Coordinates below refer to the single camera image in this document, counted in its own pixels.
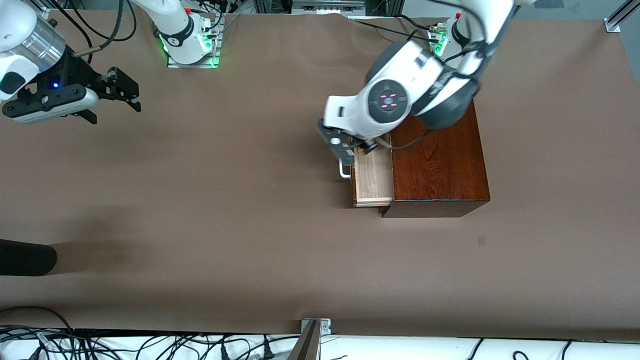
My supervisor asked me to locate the wooden drawer with white handle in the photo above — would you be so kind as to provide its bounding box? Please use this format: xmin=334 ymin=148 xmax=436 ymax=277
xmin=339 ymin=135 xmax=396 ymax=208

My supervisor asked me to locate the dark brown wooden cabinet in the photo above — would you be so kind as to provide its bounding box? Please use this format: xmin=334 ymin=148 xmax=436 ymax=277
xmin=380 ymin=102 xmax=492 ymax=219

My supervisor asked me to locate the metal equipment rack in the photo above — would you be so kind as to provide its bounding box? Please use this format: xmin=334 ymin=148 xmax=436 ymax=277
xmin=252 ymin=0 xmax=401 ymax=16

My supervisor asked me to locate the black cylindrical object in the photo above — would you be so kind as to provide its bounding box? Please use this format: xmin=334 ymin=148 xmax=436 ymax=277
xmin=0 ymin=239 xmax=58 ymax=277

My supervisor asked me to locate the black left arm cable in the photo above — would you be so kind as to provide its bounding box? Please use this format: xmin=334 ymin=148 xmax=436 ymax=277
xmin=390 ymin=42 xmax=483 ymax=152

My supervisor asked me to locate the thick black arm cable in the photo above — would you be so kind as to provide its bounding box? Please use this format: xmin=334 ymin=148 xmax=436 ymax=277
xmin=72 ymin=0 xmax=126 ymax=56

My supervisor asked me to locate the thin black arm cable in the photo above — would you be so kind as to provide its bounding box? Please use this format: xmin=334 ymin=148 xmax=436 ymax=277
xmin=50 ymin=0 xmax=137 ymax=42

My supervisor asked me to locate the aluminium table edge rail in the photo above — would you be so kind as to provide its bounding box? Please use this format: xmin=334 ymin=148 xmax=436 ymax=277
xmin=30 ymin=0 xmax=57 ymax=22

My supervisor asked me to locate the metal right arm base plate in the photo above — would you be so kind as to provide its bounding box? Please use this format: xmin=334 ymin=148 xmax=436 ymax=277
xmin=166 ymin=22 xmax=221 ymax=69

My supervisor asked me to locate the black cable on table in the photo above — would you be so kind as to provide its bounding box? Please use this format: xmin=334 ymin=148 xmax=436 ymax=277
xmin=347 ymin=14 xmax=432 ymax=42

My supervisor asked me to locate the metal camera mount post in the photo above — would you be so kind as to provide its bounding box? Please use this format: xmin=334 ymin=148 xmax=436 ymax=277
xmin=287 ymin=318 xmax=332 ymax=360

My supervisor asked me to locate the black floor cable arc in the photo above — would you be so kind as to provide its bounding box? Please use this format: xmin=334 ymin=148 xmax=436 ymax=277
xmin=0 ymin=305 xmax=76 ymax=346

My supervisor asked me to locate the aluminium corner rail bracket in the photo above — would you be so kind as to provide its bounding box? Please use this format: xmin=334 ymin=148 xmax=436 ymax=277
xmin=604 ymin=0 xmax=640 ymax=34

